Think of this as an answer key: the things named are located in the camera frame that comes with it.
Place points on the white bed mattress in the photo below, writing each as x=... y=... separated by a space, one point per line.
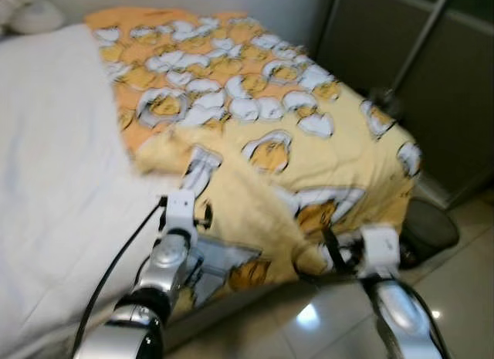
x=54 y=143

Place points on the grey sliding door wardrobe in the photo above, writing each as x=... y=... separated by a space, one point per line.
x=455 y=104

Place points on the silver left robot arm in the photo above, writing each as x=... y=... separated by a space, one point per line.
x=166 y=262

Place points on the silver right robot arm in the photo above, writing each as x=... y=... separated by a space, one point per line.
x=401 y=320

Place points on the yellow cartoon egg blanket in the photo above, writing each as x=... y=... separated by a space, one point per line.
x=309 y=127

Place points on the pale rounded pillow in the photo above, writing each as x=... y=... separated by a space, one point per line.
x=35 y=15

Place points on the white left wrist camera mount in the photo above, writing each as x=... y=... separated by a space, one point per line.
x=179 y=208

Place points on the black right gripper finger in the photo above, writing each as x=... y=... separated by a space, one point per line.
x=204 y=214
x=332 y=251

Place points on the black mesh wastebasket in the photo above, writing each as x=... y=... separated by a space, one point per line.
x=432 y=228

